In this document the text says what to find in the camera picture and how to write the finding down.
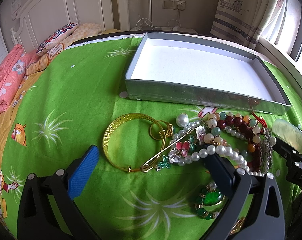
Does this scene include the pale green jade bangle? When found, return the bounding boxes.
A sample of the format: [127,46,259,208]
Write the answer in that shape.
[271,119,302,155]

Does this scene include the green jade pendant bracelet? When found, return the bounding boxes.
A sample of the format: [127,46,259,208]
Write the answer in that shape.
[194,181,226,221]

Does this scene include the dark red bead bracelet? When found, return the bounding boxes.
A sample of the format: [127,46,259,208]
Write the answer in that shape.
[216,114,264,170]

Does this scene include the pastel multicolour bead bracelet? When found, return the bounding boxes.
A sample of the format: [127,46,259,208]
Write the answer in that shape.
[203,111,278,153]

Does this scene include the flower safety pin brooch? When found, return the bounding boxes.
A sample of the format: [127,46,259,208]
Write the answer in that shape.
[141,126,204,173]

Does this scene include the gold mesh bangle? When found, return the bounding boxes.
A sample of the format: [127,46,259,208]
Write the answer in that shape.
[99,113,168,174]

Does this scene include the white pearl necklace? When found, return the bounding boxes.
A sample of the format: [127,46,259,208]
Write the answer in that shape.
[169,119,265,177]

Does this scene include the large pearl earring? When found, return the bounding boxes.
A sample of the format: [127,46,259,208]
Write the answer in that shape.
[176,113,189,128]

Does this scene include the gold hoop rings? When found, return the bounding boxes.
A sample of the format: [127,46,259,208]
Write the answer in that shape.
[149,119,176,142]

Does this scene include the silver rhinestone pearl brooch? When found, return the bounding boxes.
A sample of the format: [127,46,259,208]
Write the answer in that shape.
[261,128,276,173]

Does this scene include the grey shallow cardboard tray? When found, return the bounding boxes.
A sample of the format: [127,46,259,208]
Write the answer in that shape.
[125,32,291,115]

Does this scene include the yellow orange pillow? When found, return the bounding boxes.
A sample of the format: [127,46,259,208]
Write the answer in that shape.
[25,23,102,75]

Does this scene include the pink folded quilt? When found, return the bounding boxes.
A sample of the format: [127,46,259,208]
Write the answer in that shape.
[0,44,39,114]

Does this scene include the embroidered blue red pillow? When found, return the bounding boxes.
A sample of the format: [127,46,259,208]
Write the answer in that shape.
[36,23,78,56]

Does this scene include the striped printed curtain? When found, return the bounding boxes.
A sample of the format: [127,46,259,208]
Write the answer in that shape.
[210,0,289,49]

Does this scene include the white bedside table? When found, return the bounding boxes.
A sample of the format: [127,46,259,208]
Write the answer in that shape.
[130,26,198,34]

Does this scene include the white wooden headboard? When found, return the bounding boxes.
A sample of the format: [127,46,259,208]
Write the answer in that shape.
[11,0,130,52]

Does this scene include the white charging cable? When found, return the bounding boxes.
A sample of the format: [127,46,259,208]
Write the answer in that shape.
[135,7,181,30]

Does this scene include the beige wall socket plate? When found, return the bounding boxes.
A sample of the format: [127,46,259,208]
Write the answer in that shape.
[162,0,186,11]

